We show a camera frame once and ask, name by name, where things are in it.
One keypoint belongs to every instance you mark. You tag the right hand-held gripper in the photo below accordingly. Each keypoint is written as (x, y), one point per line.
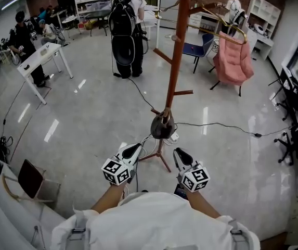
(195, 180)

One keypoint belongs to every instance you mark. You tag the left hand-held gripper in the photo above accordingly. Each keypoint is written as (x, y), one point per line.
(116, 172)

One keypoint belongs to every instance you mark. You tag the dark grey bag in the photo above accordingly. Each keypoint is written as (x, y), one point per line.
(161, 129)

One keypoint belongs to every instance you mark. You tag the red-brown wooden coat rack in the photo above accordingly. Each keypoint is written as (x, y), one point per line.
(177, 48)

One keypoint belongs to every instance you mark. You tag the person's right forearm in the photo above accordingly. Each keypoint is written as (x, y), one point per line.
(203, 204)

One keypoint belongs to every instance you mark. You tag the person's left forearm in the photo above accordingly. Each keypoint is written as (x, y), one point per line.
(107, 199)

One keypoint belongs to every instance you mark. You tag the white power strip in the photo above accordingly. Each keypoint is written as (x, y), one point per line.
(175, 137)

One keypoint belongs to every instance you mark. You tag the dark blue pouch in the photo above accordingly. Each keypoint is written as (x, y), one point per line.
(180, 191)

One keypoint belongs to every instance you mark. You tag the person's white shirt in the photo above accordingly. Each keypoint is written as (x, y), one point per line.
(156, 223)

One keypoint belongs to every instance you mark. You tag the dark brown wooden chair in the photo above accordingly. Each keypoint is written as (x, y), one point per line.
(30, 178)

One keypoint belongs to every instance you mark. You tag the pink armchair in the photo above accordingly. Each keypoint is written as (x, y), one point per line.
(233, 61)

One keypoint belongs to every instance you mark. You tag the blue chair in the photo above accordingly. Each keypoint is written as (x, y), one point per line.
(196, 49)

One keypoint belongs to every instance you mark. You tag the grey metal tongs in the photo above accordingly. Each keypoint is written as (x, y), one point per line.
(37, 233)

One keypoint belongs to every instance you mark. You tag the gold metal hanger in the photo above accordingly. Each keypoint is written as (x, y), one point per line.
(226, 35)
(157, 14)

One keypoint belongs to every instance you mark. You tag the white rectangular table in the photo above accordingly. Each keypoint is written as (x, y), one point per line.
(40, 59)

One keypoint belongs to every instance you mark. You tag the small black object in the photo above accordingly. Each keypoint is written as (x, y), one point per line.
(26, 67)

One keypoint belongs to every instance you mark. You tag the white drawer cabinet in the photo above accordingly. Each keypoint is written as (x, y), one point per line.
(198, 19)

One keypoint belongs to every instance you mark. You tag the dark round table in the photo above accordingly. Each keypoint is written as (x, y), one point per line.
(98, 14)

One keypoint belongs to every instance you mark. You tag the small white round table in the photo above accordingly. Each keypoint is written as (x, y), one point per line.
(69, 19)

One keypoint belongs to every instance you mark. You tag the small white side table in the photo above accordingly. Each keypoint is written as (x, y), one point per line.
(3, 52)

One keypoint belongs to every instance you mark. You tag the white hutch cabinet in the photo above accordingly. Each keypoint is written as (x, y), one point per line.
(263, 12)

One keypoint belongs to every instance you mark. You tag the ceiling light strip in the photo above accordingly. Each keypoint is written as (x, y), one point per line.
(12, 2)

